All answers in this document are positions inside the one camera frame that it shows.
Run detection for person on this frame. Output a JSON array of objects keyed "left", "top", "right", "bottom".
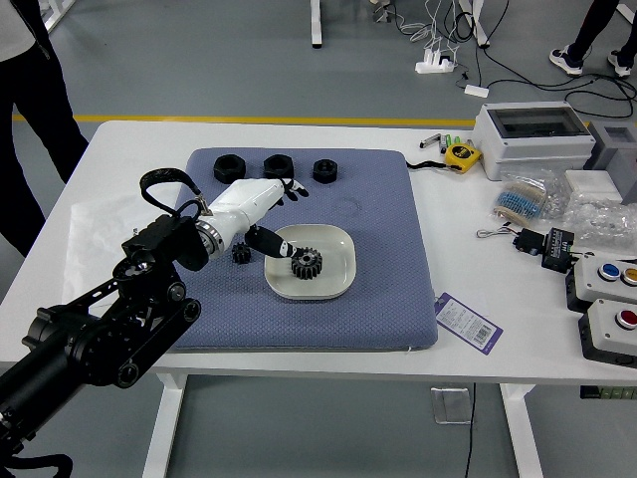
[
  {"left": 548, "top": 0, "right": 634, "bottom": 79},
  {"left": 0, "top": 0, "right": 91, "bottom": 259}
]

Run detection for yellow tape measure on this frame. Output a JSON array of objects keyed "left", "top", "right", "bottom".
[{"left": 444, "top": 142, "right": 483, "bottom": 173}]

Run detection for white background table leg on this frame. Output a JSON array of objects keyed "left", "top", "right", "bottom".
[
  {"left": 309, "top": 0, "right": 324, "bottom": 50},
  {"left": 457, "top": 0, "right": 492, "bottom": 49},
  {"left": 42, "top": 0, "right": 76, "bottom": 34}
]

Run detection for black hanging cable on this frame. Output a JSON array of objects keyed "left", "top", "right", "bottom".
[{"left": 464, "top": 382, "right": 477, "bottom": 478}]

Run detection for clear printed plastic bag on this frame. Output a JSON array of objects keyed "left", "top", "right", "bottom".
[{"left": 69, "top": 193, "right": 170, "bottom": 295}]

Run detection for white foam block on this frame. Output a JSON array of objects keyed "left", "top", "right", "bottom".
[{"left": 564, "top": 169, "right": 623, "bottom": 203}]

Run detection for blue resistor strip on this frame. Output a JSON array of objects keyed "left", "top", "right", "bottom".
[{"left": 492, "top": 179, "right": 546, "bottom": 220}]

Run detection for button box blue yellow buttons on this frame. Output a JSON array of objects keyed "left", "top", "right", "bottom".
[{"left": 564, "top": 253, "right": 637, "bottom": 314}]

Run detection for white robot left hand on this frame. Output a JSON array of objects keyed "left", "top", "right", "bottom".
[{"left": 204, "top": 177, "right": 310, "bottom": 260}]

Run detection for black tape measure strap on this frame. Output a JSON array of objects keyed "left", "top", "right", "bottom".
[{"left": 405, "top": 158, "right": 452, "bottom": 171}]

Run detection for big black gear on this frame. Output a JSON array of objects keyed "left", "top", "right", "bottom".
[{"left": 289, "top": 247, "right": 323, "bottom": 281}]

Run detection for clear plastic holder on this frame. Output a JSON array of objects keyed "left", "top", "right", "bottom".
[{"left": 430, "top": 386, "right": 474, "bottom": 425}]

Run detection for small grey box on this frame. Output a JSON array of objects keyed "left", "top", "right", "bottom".
[{"left": 582, "top": 120, "right": 637, "bottom": 200}]

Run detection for white power strip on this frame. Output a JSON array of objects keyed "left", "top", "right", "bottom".
[{"left": 415, "top": 49, "right": 457, "bottom": 76}]

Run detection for white floor cables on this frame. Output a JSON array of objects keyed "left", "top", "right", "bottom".
[{"left": 397, "top": 0, "right": 474, "bottom": 57}]

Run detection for black electronic module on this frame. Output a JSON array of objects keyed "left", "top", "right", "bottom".
[{"left": 539, "top": 227, "right": 581, "bottom": 273}]

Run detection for purple paper tag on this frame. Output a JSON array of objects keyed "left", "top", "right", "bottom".
[{"left": 433, "top": 291, "right": 504, "bottom": 358}]

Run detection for clear bubble bag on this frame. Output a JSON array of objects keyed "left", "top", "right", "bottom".
[{"left": 561, "top": 191, "right": 637, "bottom": 245}]

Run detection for small black round nut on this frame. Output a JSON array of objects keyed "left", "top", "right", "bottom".
[{"left": 312, "top": 158, "right": 339, "bottom": 184}]

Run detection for white square plate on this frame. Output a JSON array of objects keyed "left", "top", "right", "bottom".
[{"left": 263, "top": 222, "right": 357, "bottom": 301}]

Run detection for button box red button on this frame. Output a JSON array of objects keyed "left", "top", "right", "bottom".
[{"left": 577, "top": 298, "right": 637, "bottom": 368}]

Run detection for clear bag of parts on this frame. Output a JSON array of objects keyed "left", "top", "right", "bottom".
[{"left": 500, "top": 166, "right": 571, "bottom": 220}]

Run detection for black floor cables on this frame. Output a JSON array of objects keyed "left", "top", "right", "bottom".
[{"left": 447, "top": 9, "right": 637, "bottom": 119}]

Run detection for small black module with wires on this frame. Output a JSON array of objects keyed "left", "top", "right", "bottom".
[{"left": 476, "top": 224, "right": 543, "bottom": 256}]

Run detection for large black hex nut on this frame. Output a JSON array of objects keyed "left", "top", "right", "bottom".
[
  {"left": 212, "top": 154, "right": 246, "bottom": 185},
  {"left": 262, "top": 153, "right": 295, "bottom": 181}
]

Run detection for blue-grey cushion mat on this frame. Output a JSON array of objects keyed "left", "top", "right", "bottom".
[{"left": 166, "top": 146, "right": 439, "bottom": 354}]

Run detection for grey enclosure with clear lid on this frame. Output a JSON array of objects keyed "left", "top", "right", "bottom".
[{"left": 471, "top": 102, "right": 597, "bottom": 181}]

